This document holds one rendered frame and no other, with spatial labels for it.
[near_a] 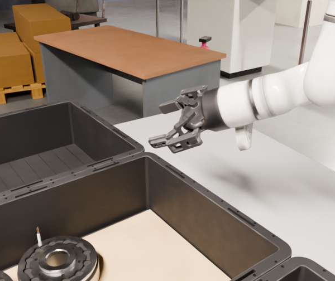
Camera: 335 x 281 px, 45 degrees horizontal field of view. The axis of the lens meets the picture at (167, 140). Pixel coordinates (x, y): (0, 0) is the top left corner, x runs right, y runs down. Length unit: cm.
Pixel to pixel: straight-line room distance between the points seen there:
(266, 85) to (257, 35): 349
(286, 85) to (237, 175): 43
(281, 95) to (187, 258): 28
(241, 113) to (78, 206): 30
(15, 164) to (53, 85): 223
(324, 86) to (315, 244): 37
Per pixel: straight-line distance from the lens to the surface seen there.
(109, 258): 61
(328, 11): 64
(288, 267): 46
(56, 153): 89
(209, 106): 68
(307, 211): 96
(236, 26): 392
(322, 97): 63
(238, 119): 68
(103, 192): 63
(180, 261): 60
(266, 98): 66
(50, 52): 303
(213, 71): 239
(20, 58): 363
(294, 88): 69
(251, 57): 415
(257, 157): 114
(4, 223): 59
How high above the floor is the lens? 124
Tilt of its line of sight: 26 degrees down
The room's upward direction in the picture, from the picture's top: straight up
